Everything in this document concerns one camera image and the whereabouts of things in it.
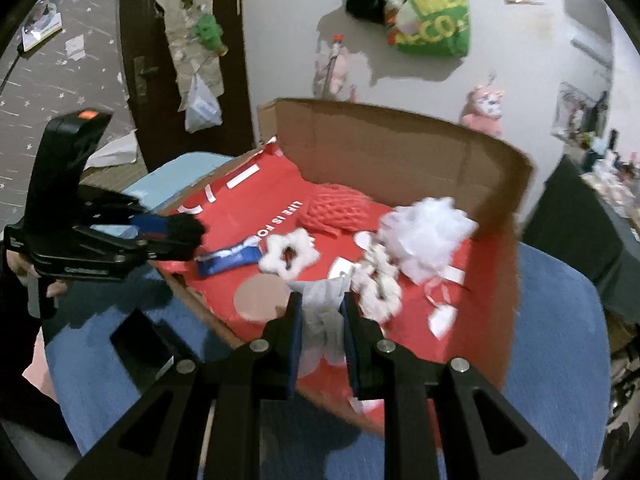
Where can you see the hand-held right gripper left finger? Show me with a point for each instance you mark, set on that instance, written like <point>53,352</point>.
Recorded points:
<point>296,330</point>

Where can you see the light blue sheet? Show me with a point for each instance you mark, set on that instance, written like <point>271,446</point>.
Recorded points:
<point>170,175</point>

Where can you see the cosmetics clutter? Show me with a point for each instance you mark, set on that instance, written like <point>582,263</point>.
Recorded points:
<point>610,175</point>

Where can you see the cardboard box with red lining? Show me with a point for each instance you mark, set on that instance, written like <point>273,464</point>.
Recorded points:
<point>375,145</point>

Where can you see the pink plush toy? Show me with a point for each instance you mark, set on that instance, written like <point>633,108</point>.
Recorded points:
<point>482,107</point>

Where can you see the clear plastic bag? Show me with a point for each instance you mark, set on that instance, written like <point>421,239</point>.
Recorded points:
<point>202,107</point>

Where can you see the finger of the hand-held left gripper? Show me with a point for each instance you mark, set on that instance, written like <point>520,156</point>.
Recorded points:
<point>147,223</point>
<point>150,250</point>

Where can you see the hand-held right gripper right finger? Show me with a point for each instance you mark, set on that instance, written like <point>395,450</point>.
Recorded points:
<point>350,330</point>

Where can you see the wall mirror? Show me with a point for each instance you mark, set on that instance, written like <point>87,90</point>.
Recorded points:
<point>585,25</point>

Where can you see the beige round powder puff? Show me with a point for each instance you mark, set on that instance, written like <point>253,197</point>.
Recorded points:
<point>257,297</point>

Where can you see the white mesh bath loofah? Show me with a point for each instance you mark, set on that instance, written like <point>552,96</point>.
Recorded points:
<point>425,240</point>

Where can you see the black rectangular case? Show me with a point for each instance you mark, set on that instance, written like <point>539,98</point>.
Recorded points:
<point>137,340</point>

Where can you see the black fluffy scrunchie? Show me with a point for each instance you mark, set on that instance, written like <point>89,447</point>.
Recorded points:
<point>185,232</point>

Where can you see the white fluffy scrunchie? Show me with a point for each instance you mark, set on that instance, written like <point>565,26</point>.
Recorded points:
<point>270,260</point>

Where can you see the white bottle red cap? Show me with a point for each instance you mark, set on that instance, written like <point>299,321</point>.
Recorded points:
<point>336,65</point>

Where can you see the white paper sheet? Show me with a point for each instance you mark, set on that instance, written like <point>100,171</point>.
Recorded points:
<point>112,152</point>

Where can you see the table with dark green cloth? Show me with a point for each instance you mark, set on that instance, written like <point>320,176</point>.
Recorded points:
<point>565,220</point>

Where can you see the blue textured blanket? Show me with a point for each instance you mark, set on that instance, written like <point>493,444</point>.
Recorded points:
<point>550,335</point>

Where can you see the green tote bag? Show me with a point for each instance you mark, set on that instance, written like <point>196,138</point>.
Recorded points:
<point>435,30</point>

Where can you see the dark wooden door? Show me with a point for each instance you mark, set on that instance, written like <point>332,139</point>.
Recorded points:
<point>230,85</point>

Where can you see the thin white cloth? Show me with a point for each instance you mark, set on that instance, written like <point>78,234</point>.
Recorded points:
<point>320,315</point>

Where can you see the red foam mesh net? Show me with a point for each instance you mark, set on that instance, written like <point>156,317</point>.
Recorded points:
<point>335,210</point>

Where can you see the green plush toy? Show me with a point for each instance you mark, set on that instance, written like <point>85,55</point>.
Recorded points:
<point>209,32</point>

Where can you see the cream crochet scrunchie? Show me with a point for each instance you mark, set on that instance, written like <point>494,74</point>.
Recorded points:
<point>385,300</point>

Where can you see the hanging patterned organizer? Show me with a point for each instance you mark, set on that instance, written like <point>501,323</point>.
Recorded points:
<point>185,55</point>

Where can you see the pink cloth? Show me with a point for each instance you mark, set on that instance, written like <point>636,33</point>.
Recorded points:
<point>37,365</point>

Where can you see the person's left hand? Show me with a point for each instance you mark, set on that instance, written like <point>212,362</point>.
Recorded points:
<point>55,288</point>

